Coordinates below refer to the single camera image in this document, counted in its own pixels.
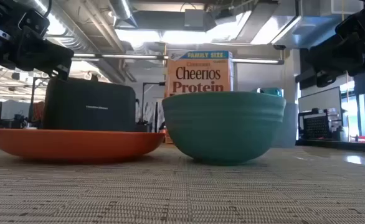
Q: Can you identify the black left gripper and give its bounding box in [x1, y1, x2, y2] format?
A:
[0, 0, 75, 81]

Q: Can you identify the Cheerios Protein cereal box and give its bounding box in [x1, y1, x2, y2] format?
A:
[164, 50, 235, 144]

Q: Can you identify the whiteboard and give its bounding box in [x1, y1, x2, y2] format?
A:
[298, 86, 343, 114]

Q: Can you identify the black perforated crate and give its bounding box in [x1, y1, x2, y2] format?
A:
[298, 108, 342, 141]

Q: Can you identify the black two-slot toaster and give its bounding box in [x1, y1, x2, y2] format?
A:
[42, 77, 137, 132]

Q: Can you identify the orange plate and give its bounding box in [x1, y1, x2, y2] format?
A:
[0, 128, 167, 163]

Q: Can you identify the long ceiling light bar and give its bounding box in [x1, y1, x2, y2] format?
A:
[72, 52, 285, 65]

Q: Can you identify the teal ceramic bowl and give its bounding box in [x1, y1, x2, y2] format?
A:
[161, 91, 287, 166]

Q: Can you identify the grey woven placemat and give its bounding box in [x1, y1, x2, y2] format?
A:
[0, 144, 365, 224]

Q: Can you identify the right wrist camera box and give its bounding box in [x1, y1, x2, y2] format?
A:
[334, 17, 365, 42]

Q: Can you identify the silver round air duct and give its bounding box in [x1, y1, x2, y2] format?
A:
[108, 0, 138, 29]

